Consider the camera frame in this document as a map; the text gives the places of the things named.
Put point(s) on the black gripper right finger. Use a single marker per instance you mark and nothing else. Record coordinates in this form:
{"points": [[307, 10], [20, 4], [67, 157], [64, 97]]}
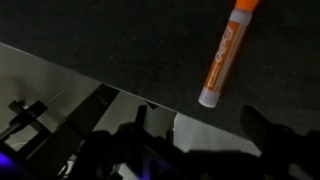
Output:
{"points": [[256, 128]]}

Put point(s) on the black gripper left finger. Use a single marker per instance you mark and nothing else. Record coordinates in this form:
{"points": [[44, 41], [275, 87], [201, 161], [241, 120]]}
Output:
{"points": [[141, 120]]}

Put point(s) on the orange Expo marker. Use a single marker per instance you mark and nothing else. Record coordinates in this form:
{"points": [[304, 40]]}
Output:
{"points": [[224, 56]]}

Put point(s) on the black clamp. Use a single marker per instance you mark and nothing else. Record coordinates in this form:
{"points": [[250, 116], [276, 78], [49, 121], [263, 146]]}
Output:
{"points": [[28, 113]]}

